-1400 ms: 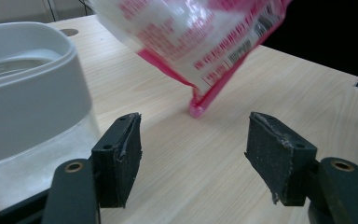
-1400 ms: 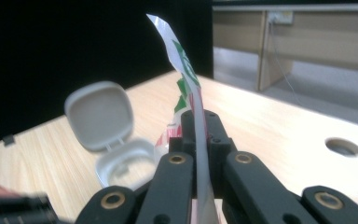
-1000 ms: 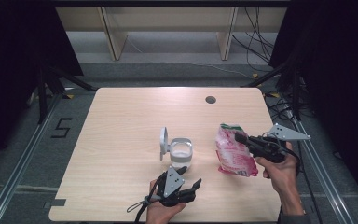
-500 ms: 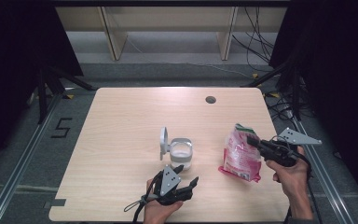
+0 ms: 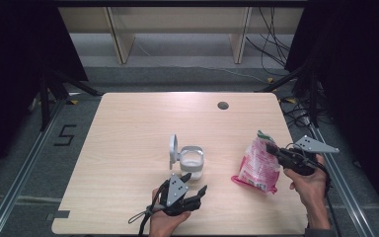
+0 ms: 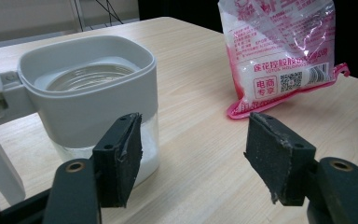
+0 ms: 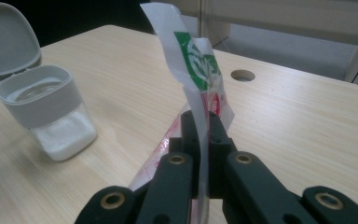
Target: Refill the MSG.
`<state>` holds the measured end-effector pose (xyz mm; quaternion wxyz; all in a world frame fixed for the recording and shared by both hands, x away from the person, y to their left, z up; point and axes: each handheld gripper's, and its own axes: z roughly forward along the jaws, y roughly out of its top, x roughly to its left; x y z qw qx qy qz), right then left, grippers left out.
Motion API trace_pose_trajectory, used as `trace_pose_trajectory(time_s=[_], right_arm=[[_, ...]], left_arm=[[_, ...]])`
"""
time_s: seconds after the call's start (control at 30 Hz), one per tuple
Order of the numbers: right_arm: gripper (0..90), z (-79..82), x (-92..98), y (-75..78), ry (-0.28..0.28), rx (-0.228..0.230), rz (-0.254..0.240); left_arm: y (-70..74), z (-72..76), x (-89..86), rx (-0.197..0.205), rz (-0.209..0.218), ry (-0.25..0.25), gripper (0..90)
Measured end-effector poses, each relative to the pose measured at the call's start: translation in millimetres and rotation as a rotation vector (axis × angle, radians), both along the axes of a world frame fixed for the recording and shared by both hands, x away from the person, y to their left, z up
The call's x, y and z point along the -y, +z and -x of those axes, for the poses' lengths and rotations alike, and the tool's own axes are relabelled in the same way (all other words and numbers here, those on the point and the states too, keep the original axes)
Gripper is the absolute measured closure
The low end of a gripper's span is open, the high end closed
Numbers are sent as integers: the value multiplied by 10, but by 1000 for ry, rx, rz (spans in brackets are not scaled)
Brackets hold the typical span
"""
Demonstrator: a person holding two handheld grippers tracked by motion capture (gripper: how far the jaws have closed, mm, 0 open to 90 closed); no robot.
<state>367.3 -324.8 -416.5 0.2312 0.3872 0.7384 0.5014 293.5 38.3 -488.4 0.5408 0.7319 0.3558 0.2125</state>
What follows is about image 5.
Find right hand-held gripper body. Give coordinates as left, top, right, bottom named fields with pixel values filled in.
left=276, top=134, right=341, bottom=177

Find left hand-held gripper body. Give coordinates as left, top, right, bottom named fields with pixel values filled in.
left=159, top=173, right=201, bottom=217

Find clear jar with white lid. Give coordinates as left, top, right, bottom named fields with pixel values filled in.
left=169, top=133, right=205, bottom=182

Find pink and white bag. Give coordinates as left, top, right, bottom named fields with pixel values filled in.
left=230, top=129, right=281, bottom=195

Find person's right hand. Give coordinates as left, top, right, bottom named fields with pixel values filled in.
left=282, top=153, right=329, bottom=209

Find person's left hand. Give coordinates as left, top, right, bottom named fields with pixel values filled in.
left=149, top=188, right=191, bottom=237

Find black metal stand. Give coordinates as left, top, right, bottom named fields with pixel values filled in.
left=256, top=62, right=320, bottom=127
left=38, top=65, right=102, bottom=132

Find dark curtain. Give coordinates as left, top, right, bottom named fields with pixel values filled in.
left=0, top=0, right=88, bottom=186
left=284, top=0, right=379, bottom=225

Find beige wooden shelf unit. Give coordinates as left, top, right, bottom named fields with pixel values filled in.
left=56, top=6, right=305, bottom=65

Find left hand-held gripper cable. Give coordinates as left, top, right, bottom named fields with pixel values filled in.
left=127, top=179, right=171, bottom=236

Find hand-held gripper cable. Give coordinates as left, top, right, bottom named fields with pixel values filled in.
left=127, top=179, right=171, bottom=236
left=284, top=141, right=341, bottom=237

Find right hand-held gripper cable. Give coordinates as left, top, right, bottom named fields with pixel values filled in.
left=284, top=141, right=341, bottom=237

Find black floor cables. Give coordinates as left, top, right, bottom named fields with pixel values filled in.
left=277, top=95, right=314, bottom=129

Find metal floor rail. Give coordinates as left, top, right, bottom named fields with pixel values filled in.
left=309, top=124, right=376, bottom=237
left=0, top=98, right=67, bottom=237

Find white floor cable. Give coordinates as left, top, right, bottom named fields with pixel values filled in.
left=134, top=36, right=267, bottom=83

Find black hanging cables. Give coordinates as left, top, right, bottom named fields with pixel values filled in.
left=245, top=7, right=292, bottom=78

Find grey table bracket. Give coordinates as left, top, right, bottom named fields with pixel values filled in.
left=45, top=209, right=71, bottom=221

